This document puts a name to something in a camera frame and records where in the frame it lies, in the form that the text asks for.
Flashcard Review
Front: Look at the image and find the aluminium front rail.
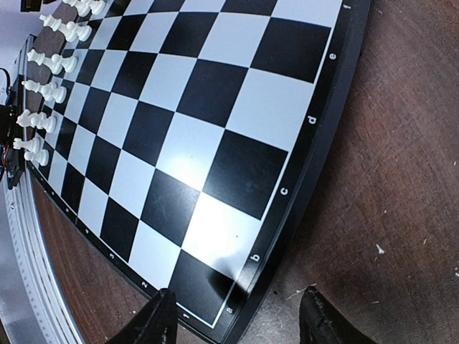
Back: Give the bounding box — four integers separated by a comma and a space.
1, 172, 84, 343

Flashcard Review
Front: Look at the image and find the white chess pawn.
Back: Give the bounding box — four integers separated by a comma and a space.
24, 149, 49, 166
65, 21, 92, 42
39, 83, 67, 104
51, 54, 77, 75
67, 0, 105, 17
31, 113, 57, 133

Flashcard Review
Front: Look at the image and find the white chess queen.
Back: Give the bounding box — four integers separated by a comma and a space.
27, 49, 53, 70

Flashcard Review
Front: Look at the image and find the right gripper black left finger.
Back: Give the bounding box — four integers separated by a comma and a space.
106, 288, 178, 344

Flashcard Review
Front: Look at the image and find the black and white chessboard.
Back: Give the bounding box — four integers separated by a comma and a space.
29, 1, 371, 343

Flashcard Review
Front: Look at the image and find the white chess rook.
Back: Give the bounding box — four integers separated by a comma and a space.
13, 137, 43, 153

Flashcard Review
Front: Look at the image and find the white chess bishop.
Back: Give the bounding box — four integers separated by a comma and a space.
22, 80, 56, 97

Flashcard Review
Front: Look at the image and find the white chess knight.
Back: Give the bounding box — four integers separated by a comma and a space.
16, 109, 47, 129

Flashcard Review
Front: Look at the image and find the white chess king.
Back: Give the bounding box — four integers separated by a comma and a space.
39, 14, 66, 32

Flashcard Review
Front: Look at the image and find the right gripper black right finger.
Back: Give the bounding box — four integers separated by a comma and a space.
299, 286, 372, 344

